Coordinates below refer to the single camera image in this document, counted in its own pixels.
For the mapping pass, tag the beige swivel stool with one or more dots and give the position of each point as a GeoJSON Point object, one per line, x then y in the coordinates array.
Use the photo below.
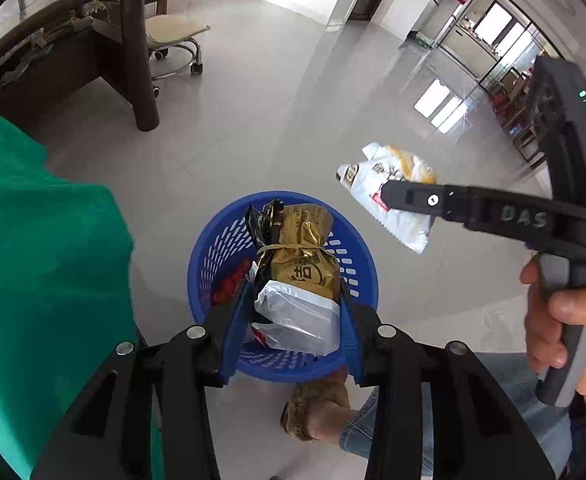
{"type": "Point", "coordinates": [175, 35]}

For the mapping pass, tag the green patterned tablecloth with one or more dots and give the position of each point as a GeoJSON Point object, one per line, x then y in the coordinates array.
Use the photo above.
{"type": "Point", "coordinates": [48, 260]}

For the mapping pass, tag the blue plastic basket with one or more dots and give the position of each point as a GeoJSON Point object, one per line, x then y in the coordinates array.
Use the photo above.
{"type": "Point", "coordinates": [213, 250]}

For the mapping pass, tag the green white floor sign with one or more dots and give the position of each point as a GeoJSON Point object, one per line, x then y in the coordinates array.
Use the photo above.
{"type": "Point", "coordinates": [419, 40]}

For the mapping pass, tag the white yellow snack bag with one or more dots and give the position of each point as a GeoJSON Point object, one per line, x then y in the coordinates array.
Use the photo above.
{"type": "Point", "coordinates": [398, 170]}

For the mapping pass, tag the red plastic wrapper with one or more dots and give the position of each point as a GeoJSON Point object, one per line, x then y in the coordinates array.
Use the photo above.
{"type": "Point", "coordinates": [228, 285]}

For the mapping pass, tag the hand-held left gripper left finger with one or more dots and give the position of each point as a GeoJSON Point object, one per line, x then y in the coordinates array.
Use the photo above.
{"type": "Point", "coordinates": [235, 330]}

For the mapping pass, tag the dark wooden coffee table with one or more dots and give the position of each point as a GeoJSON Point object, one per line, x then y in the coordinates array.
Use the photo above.
{"type": "Point", "coordinates": [73, 65]}

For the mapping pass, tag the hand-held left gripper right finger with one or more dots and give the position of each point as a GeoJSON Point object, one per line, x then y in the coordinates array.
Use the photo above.
{"type": "Point", "coordinates": [350, 340]}

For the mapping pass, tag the person's right hand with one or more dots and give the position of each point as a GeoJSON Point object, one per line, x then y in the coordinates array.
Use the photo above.
{"type": "Point", "coordinates": [548, 330]}

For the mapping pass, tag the glass partition door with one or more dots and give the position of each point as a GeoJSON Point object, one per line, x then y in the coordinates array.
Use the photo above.
{"type": "Point", "coordinates": [498, 30]}

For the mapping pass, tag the person's leg in jeans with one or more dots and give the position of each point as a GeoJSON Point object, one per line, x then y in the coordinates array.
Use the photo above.
{"type": "Point", "coordinates": [518, 395]}

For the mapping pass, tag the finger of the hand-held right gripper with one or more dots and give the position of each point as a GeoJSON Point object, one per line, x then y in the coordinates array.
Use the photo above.
{"type": "Point", "coordinates": [423, 200]}

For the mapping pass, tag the black shiny wrapper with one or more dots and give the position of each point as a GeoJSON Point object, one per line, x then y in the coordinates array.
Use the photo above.
{"type": "Point", "coordinates": [265, 222]}

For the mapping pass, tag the brown fuzzy slipper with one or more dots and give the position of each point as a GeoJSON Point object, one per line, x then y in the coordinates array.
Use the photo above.
{"type": "Point", "coordinates": [318, 395]}

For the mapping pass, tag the gold tied bag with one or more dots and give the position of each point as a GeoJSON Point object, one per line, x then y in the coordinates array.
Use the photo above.
{"type": "Point", "coordinates": [303, 260]}

